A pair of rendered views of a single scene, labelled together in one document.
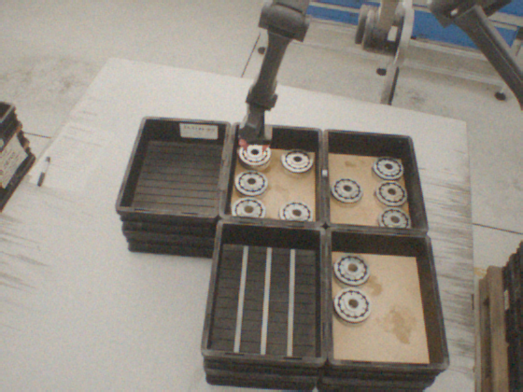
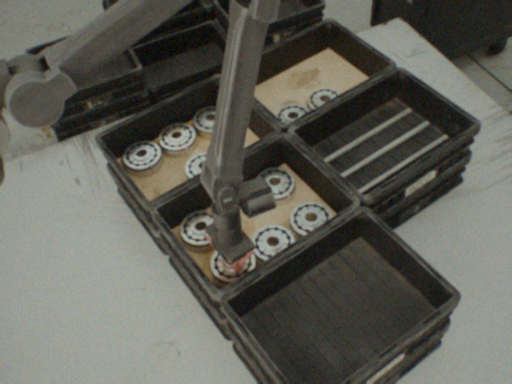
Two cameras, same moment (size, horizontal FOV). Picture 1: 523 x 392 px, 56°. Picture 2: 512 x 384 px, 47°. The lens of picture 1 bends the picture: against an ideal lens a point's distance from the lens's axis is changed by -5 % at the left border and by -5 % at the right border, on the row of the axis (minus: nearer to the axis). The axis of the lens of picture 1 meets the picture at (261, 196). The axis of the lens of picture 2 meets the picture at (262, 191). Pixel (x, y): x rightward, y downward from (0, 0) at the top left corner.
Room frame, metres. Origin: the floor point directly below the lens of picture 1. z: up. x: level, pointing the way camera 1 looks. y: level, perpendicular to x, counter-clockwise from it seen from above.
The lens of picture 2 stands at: (1.46, 0.68, 1.99)
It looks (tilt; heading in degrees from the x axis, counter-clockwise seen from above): 51 degrees down; 239
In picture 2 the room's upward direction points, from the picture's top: 6 degrees counter-clockwise
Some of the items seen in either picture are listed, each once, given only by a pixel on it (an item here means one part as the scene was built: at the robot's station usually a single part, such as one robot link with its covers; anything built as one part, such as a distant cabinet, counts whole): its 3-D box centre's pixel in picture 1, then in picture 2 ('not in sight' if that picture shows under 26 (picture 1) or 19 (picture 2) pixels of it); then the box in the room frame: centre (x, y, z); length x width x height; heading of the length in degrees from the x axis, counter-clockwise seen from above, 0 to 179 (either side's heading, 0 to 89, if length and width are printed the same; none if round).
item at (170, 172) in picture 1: (177, 175); (338, 312); (1.05, 0.26, 0.87); 0.40 x 0.30 x 0.11; 179
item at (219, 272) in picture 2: (254, 153); (233, 262); (1.16, 0.03, 0.88); 0.10 x 0.10 x 0.01
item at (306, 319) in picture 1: (266, 297); (381, 144); (0.65, -0.03, 0.87); 0.40 x 0.30 x 0.11; 179
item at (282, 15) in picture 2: not in sight; (270, 44); (0.24, -1.11, 0.37); 0.40 x 0.30 x 0.45; 170
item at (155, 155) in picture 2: (388, 167); (142, 154); (1.15, -0.41, 0.86); 0.10 x 0.10 x 0.01
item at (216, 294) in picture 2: (275, 172); (254, 209); (1.05, -0.04, 0.92); 0.40 x 0.30 x 0.02; 179
